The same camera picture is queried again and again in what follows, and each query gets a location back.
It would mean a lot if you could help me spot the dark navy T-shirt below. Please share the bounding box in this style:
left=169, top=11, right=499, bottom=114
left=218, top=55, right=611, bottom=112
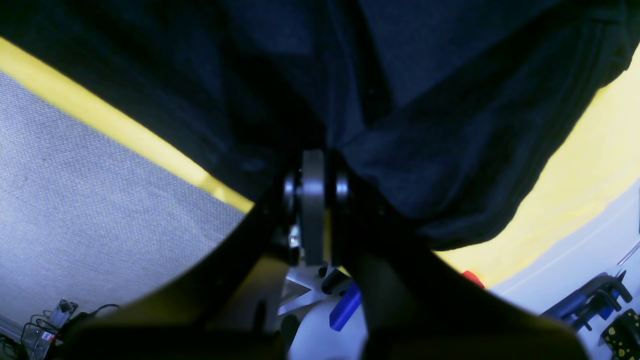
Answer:
left=1, top=0, right=639, bottom=251

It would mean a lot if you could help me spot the yellow table cloth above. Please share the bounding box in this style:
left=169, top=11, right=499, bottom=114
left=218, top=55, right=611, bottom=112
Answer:
left=0, top=39, right=640, bottom=287

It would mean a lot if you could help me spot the blue clamp handle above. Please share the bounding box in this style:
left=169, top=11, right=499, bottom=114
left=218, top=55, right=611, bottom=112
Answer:
left=329, top=282, right=362, bottom=332

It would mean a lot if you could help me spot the right red black clamp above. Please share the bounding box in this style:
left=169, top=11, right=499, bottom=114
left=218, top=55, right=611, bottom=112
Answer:
left=461, top=270, right=485, bottom=289

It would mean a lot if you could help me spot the black floor cable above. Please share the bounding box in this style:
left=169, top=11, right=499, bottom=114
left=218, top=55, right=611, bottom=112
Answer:
left=0, top=302, right=121, bottom=360

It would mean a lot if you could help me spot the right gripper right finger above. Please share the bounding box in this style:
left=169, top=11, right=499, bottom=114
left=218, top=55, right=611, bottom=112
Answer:
left=326, top=155, right=588, bottom=360

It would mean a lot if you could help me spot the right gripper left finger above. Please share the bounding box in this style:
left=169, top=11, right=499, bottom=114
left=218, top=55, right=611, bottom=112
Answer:
left=60, top=150, right=326, bottom=360

